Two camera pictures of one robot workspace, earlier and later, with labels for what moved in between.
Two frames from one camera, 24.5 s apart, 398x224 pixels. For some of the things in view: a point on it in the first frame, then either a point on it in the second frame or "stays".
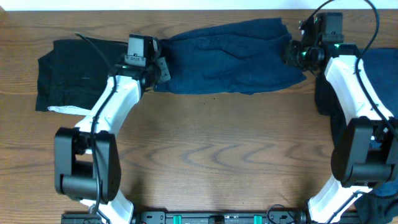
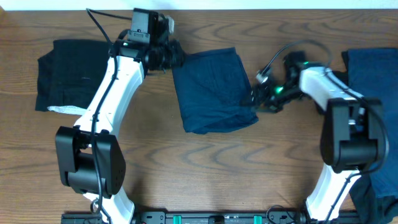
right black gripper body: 290,55 -> 259,96
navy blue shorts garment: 240,56 -> 214,92
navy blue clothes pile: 380,206 stays
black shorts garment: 70,74 stays
